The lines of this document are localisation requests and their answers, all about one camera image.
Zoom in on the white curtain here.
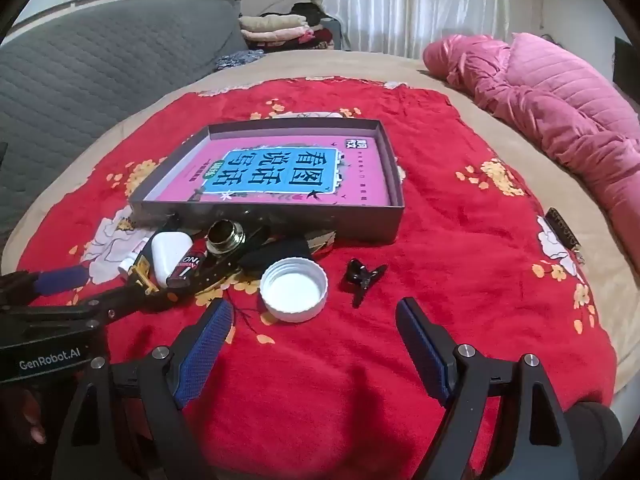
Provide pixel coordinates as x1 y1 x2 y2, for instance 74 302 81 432
320 0 511 58

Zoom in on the grey cardboard box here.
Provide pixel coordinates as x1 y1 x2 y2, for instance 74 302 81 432
127 119 406 246

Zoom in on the pink folded garment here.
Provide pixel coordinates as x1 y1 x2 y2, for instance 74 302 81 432
241 26 315 45

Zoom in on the person's left hand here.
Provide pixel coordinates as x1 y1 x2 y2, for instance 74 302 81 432
0 386 48 448

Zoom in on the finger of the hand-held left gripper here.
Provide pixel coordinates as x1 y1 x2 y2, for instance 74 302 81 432
0 266 90 307
10 280 176 333

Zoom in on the beige bed sheet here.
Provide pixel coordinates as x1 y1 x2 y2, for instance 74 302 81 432
0 50 640 396

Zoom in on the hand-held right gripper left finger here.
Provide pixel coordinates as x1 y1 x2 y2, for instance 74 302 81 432
52 299 236 480

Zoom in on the stack of folded clothes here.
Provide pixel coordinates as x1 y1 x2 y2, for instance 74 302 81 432
260 27 347 52

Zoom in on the cream folded garment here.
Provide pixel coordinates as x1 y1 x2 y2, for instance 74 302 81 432
238 13 308 32

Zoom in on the red floral blanket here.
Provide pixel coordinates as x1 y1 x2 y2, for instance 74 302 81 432
15 77 618 480

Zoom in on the blue patterned cloth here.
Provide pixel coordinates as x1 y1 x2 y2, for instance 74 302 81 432
215 51 263 74

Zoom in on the black television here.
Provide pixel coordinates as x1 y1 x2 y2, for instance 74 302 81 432
614 37 640 106

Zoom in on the pink quilt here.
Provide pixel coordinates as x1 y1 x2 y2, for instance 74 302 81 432
422 32 640 256

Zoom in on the black garment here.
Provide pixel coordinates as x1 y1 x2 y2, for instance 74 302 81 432
289 2 327 27

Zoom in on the small black clip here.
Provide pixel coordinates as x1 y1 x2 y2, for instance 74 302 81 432
342 258 388 309

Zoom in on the white plastic cap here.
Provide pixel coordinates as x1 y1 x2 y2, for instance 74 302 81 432
259 257 330 324

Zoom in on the grey quilted headboard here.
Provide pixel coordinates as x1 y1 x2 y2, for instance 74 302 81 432
0 0 251 241

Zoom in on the pink and blue book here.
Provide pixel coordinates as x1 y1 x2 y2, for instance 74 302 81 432
150 135 393 208

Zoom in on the white earbuds case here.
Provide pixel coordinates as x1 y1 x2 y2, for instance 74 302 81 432
150 230 194 286

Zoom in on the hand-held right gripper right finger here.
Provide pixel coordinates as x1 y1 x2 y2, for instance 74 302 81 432
395 297 581 480

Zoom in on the red and black lighter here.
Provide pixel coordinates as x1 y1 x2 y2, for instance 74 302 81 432
167 247 211 289

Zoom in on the black case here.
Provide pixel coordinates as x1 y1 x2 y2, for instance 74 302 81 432
239 239 313 273

